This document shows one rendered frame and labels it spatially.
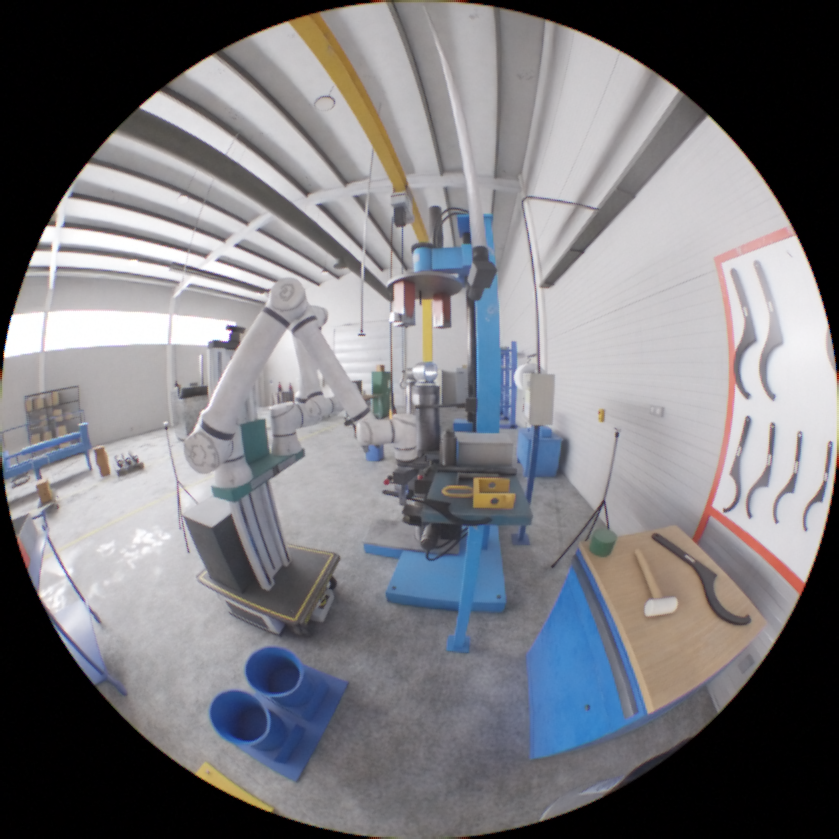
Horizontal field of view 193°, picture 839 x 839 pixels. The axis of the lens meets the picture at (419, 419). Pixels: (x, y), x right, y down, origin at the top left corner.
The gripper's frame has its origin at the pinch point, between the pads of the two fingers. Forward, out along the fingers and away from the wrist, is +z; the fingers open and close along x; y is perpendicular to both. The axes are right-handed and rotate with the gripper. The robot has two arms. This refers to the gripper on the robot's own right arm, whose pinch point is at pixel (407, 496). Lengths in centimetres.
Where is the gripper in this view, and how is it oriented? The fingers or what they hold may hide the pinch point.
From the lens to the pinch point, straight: 102.8
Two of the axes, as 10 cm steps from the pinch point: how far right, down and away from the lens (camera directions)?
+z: 0.1, 9.8, 1.7
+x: -4.3, 1.6, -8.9
